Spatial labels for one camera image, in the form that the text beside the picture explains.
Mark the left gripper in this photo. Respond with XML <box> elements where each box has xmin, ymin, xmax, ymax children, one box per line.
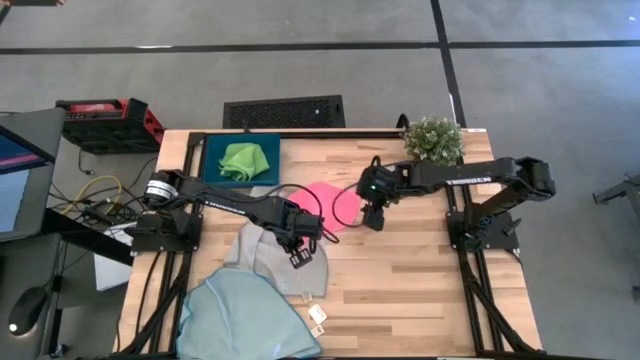
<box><xmin>280</xmin><ymin>230</ymin><xmax>315</xmax><ymax>270</ymax></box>

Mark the grey waffle microfiber towel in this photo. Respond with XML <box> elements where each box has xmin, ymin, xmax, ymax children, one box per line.
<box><xmin>223</xmin><ymin>185</ymin><xmax>330</xmax><ymax>297</ymax></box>

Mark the pink microfiber towel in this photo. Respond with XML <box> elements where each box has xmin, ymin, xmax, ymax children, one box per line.
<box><xmin>287</xmin><ymin>181</ymin><xmax>362</xmax><ymax>235</ymax></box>

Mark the light blue teal-edged towel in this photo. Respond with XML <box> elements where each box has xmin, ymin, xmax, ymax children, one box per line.
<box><xmin>175</xmin><ymin>267</ymin><xmax>324</xmax><ymax>360</ymax></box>

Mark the green microfiber towel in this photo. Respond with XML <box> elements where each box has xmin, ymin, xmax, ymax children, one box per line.
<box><xmin>218</xmin><ymin>142</ymin><xmax>271</xmax><ymax>183</ymax></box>

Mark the white handwritten paper tag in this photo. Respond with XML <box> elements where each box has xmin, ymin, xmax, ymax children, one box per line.
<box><xmin>307</xmin><ymin>303</ymin><xmax>329</xmax><ymax>325</ymax></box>

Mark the potted artificial plant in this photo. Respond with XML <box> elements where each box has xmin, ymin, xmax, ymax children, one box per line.
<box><xmin>402</xmin><ymin>115</ymin><xmax>465</xmax><ymax>167</ymax></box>

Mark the black floor vent grille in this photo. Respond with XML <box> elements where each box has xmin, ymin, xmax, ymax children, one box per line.
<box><xmin>222</xmin><ymin>94</ymin><xmax>347</xmax><ymax>130</ymax></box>

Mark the teal blue bin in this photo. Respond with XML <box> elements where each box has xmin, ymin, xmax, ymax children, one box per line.
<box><xmin>202</xmin><ymin>133</ymin><xmax>282</xmax><ymax>189</ymax></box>

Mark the black floor tape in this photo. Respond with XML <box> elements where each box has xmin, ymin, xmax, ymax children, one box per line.
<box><xmin>0</xmin><ymin>39</ymin><xmax>640</xmax><ymax>55</ymax></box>
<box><xmin>429</xmin><ymin>0</ymin><xmax>469</xmax><ymax>129</ymax></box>

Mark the white paper sheet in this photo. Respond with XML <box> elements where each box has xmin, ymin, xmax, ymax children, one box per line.
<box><xmin>92</xmin><ymin>222</ymin><xmax>135</xmax><ymax>293</ymax></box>

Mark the red and black toolbox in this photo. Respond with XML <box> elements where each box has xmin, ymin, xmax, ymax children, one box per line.
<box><xmin>54</xmin><ymin>97</ymin><xmax>166</xmax><ymax>155</ymax></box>

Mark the grey metal stand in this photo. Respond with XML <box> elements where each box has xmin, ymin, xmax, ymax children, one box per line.
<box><xmin>592</xmin><ymin>172</ymin><xmax>640</xmax><ymax>211</ymax></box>

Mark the black computer mouse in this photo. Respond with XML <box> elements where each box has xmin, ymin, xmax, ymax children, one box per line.
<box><xmin>7</xmin><ymin>285</ymin><xmax>50</xmax><ymax>337</ymax></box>

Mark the dark grey side desk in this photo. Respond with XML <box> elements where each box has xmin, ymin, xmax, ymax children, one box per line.
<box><xmin>0</xmin><ymin>207</ymin><xmax>135</xmax><ymax>360</ymax></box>

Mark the grey computer monitor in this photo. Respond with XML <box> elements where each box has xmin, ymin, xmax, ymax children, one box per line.
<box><xmin>0</xmin><ymin>107</ymin><xmax>67</xmax><ymax>244</ymax></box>

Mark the black right arm cable loop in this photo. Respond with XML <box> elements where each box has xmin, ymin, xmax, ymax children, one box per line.
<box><xmin>331</xmin><ymin>180</ymin><xmax>375</xmax><ymax>230</ymax></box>

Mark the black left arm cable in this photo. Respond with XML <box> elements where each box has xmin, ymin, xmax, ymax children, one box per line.
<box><xmin>263</xmin><ymin>183</ymin><xmax>341</xmax><ymax>245</ymax></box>

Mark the black aluminium rig frame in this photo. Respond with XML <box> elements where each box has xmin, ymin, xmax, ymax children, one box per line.
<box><xmin>117</xmin><ymin>128</ymin><xmax>544</xmax><ymax>360</ymax></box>

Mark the black cable bundle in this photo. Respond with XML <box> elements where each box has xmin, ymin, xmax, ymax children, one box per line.
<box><xmin>49</xmin><ymin>154</ymin><xmax>159</xmax><ymax>229</ymax></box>

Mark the yellow cable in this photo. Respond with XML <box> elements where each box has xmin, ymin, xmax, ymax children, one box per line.
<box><xmin>73</xmin><ymin>174</ymin><xmax>124</xmax><ymax>217</ymax></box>

